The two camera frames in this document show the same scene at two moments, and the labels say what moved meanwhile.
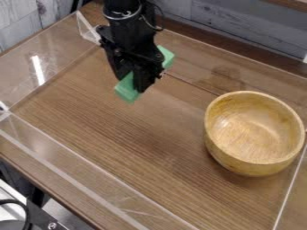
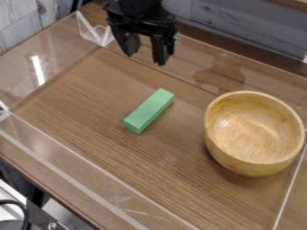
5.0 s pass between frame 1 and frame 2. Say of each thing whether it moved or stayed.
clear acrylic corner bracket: stayed
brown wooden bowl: stayed
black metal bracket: stayed
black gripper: moved
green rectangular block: moved
